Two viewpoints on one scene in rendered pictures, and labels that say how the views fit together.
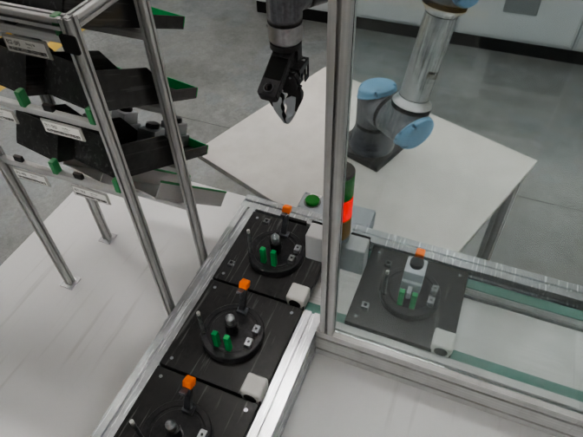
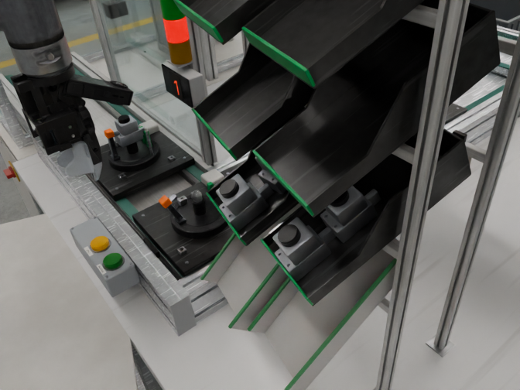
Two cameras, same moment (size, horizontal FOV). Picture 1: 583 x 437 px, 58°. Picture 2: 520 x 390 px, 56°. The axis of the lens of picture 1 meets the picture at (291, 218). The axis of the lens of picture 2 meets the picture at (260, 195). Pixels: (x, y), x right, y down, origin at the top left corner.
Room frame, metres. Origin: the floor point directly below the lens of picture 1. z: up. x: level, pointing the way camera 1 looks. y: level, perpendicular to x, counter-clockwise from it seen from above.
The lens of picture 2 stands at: (1.50, 0.61, 1.72)
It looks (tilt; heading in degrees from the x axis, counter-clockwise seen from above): 39 degrees down; 211
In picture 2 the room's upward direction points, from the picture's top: 5 degrees counter-clockwise
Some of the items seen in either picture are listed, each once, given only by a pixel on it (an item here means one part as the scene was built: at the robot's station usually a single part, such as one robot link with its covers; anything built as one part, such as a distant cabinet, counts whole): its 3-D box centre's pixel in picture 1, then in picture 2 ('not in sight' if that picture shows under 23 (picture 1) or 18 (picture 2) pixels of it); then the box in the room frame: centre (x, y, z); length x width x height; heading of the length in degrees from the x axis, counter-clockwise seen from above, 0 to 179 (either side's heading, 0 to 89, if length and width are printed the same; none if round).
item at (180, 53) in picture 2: not in sight; (179, 49); (0.65, -0.09, 1.28); 0.05 x 0.05 x 0.05
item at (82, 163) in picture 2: (282, 101); (82, 165); (1.07, 0.01, 1.27); 0.06 x 0.03 x 0.09; 156
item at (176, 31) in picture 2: not in sight; (176, 28); (0.65, -0.09, 1.33); 0.05 x 0.05 x 0.05
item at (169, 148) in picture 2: not in sight; (135, 159); (0.70, -0.27, 0.96); 0.24 x 0.24 x 0.02; 66
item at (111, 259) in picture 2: (312, 201); (113, 261); (1.03, -0.06, 0.96); 0.04 x 0.04 x 0.02
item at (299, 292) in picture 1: (275, 244); (199, 203); (0.83, 0.04, 1.01); 0.24 x 0.24 x 0.13; 66
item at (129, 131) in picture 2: not in sight; (130, 127); (0.69, -0.27, 1.06); 0.08 x 0.04 x 0.07; 156
